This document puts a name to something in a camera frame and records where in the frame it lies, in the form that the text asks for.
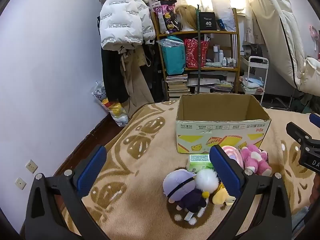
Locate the green pole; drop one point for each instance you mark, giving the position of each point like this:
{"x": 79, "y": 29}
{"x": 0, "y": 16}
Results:
{"x": 198, "y": 55}

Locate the black printed bag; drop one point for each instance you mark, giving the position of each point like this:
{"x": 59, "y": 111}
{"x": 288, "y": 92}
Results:
{"x": 167, "y": 15}

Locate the dark hanging clothes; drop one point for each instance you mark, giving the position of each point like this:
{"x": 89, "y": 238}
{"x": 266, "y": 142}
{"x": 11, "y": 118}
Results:
{"x": 156, "y": 75}

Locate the printed cardboard box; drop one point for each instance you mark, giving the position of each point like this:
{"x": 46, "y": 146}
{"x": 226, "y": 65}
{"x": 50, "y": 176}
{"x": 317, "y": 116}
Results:
{"x": 225, "y": 132}

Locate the wooden shelf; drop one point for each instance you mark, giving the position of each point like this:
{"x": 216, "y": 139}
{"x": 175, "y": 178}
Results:
{"x": 236, "y": 55}

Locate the stack of books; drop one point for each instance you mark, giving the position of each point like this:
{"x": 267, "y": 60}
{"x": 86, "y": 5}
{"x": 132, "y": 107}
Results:
{"x": 177, "y": 86}

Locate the black hanging garment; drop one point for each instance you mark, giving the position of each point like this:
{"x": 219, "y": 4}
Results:
{"x": 112, "y": 75}

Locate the pink fan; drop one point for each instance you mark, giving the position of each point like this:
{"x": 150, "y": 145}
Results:
{"x": 314, "y": 33}

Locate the teal bag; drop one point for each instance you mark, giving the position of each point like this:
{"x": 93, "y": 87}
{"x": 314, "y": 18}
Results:
{"x": 173, "y": 60}

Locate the pink plush bear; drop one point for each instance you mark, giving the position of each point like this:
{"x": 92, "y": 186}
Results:
{"x": 255, "y": 158}

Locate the white fluffy plush toy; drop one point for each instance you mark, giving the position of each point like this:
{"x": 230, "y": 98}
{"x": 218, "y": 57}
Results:
{"x": 206, "y": 180}

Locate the person's right hand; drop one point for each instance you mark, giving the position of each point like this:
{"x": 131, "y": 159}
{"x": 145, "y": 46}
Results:
{"x": 315, "y": 188}

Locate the beige wall socket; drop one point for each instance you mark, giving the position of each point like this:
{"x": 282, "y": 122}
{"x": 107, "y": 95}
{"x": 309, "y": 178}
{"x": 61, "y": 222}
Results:
{"x": 31, "y": 166}
{"x": 20, "y": 183}

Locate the beige patterned blanket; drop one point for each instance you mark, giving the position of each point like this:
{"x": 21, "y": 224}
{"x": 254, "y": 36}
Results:
{"x": 140, "y": 170}

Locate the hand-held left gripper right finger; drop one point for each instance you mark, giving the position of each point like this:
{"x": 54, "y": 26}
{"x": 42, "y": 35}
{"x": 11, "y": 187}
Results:
{"x": 225, "y": 170}

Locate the beige hanging coat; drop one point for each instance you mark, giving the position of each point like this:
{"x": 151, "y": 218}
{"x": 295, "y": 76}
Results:
{"x": 137, "y": 85}

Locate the white trolley cart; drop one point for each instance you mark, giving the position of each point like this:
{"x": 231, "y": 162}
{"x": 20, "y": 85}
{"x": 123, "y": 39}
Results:
{"x": 255, "y": 80}

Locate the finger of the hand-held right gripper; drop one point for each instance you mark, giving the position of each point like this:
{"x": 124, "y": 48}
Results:
{"x": 315, "y": 118}
{"x": 300, "y": 135}

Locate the red patterned bag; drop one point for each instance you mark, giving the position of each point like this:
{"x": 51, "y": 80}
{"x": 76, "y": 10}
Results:
{"x": 193, "y": 53}

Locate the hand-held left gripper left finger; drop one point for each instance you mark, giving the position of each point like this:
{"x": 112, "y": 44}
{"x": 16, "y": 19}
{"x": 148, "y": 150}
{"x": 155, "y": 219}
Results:
{"x": 91, "y": 170}

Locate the green tissue packet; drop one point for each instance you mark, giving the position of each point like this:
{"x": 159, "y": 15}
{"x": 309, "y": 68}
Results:
{"x": 198, "y": 163}

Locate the purple-haired plush doll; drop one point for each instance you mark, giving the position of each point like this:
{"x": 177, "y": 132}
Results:
{"x": 178, "y": 185}

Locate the pink striped round plush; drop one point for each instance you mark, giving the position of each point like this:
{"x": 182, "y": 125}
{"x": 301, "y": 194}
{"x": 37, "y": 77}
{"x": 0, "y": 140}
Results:
{"x": 232, "y": 152}

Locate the clear bag of toys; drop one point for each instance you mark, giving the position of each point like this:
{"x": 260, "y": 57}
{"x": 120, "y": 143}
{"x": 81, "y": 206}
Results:
{"x": 115, "y": 110}

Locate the pile of papers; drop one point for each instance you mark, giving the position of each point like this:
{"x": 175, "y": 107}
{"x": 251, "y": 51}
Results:
{"x": 212, "y": 81}

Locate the yellow plush toy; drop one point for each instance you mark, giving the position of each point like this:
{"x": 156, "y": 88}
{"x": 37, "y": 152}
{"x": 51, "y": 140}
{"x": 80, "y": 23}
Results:
{"x": 220, "y": 196}

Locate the grey cloth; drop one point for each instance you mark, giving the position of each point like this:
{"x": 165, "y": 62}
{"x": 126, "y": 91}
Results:
{"x": 301, "y": 217}

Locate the white mattress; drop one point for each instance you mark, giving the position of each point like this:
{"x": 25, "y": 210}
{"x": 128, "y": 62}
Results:
{"x": 280, "y": 30}

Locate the white puffer jacket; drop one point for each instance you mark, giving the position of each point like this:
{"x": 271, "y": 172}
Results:
{"x": 120, "y": 17}

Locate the group of small bottles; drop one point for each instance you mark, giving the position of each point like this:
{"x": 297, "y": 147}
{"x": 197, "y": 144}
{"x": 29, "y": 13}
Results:
{"x": 225, "y": 60}

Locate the blonde wig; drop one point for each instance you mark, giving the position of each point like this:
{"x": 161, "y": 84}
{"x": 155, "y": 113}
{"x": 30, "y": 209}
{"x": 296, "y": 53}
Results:
{"x": 186, "y": 16}

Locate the white plastic bag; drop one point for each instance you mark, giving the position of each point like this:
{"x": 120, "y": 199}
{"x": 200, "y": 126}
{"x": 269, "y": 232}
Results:
{"x": 225, "y": 17}

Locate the black box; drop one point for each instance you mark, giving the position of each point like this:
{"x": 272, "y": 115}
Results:
{"x": 207, "y": 21}

